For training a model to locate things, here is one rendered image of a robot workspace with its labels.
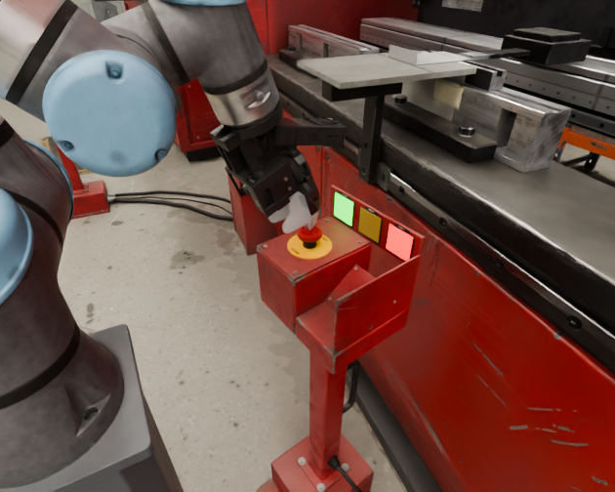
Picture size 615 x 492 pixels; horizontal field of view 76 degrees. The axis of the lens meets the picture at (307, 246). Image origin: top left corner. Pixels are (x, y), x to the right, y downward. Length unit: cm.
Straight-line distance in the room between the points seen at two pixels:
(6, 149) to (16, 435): 25
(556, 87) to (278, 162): 67
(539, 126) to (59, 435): 70
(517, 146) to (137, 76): 59
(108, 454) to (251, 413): 93
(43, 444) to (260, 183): 33
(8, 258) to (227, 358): 119
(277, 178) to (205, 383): 105
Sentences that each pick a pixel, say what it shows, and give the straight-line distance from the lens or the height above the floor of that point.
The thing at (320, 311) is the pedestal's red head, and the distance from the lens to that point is 62.
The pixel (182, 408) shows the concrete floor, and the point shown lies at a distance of 141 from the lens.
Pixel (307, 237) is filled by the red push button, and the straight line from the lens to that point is 60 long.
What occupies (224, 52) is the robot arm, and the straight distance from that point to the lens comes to 42.
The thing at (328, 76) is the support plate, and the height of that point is 100.
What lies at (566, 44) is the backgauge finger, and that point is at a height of 102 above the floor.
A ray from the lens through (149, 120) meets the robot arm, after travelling 27.
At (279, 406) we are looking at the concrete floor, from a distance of 136.
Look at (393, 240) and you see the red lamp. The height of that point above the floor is 81.
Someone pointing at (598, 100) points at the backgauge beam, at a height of 94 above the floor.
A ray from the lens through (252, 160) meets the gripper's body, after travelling 48.
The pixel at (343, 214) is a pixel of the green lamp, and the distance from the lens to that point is 67.
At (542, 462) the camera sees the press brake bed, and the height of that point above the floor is 56.
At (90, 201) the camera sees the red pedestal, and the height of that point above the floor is 8.
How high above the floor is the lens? 115
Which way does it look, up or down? 36 degrees down
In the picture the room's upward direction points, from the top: straight up
